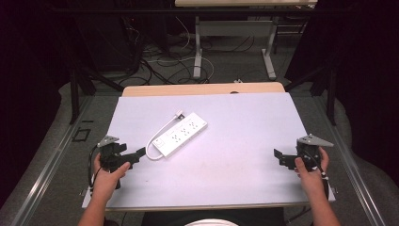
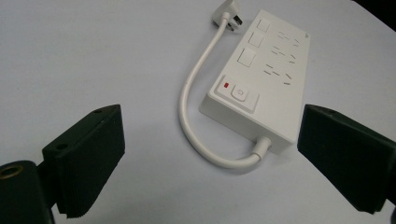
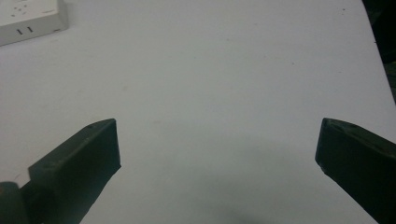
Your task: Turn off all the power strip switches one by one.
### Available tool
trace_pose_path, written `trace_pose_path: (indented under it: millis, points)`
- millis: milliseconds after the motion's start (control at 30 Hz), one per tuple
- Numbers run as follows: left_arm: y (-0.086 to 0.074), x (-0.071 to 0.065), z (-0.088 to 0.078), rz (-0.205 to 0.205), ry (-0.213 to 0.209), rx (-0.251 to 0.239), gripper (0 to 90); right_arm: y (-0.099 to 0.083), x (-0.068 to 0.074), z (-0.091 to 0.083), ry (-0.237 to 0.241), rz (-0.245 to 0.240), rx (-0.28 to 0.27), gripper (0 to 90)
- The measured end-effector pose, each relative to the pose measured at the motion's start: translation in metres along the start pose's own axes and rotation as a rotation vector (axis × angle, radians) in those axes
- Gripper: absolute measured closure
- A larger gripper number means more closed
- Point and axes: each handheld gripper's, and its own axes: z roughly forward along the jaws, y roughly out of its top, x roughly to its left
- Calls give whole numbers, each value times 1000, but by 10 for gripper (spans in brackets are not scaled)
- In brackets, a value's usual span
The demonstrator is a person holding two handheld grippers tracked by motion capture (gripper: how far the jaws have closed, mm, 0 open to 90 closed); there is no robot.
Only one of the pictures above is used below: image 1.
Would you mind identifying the white table mat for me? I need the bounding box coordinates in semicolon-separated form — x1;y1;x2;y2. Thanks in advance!
82;91;337;209

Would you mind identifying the black metal stand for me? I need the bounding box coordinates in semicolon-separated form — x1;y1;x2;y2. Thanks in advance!
70;60;125;125
283;60;339;127

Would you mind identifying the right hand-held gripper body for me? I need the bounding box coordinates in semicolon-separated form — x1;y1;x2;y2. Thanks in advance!
294;133;335;173

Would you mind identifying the person's left hand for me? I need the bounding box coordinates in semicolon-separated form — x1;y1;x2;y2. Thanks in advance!
92;153;132;202

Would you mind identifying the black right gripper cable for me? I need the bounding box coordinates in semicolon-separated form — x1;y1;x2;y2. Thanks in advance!
317;165;331;202

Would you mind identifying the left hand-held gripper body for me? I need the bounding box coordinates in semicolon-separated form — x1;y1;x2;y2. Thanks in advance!
96;135;132;190

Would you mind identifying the aluminium floor rail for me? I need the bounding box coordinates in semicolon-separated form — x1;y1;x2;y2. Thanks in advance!
314;96;388;226
10;95;95;226

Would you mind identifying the white power strip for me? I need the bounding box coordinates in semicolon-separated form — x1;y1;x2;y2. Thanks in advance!
152;111;209;158

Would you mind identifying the black horizontal bar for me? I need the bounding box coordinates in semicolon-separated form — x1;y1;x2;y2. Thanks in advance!
51;7;349;15

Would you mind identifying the tangle of black floor cables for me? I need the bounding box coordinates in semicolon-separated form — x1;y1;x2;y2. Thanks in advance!
123;17;217;87

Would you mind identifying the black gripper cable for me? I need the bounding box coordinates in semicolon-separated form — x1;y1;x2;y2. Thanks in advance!
317;165;331;202
88;144;104;190

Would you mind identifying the white power strip cable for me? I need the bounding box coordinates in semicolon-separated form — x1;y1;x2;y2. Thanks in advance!
145;115;179;161

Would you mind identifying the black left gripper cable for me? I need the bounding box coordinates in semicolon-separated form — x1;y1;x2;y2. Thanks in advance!
88;144;104;190

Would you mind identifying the white metal-legged desk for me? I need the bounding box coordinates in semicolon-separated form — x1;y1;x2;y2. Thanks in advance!
174;0;318;81

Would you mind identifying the dark curtain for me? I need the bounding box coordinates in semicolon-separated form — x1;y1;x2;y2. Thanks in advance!
0;0;78;208
283;0;399;186

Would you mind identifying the person's right hand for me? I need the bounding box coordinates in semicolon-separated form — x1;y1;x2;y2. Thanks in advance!
294;146;330;198

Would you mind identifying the white floor cable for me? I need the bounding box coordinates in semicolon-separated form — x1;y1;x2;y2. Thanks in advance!
147;16;215;84

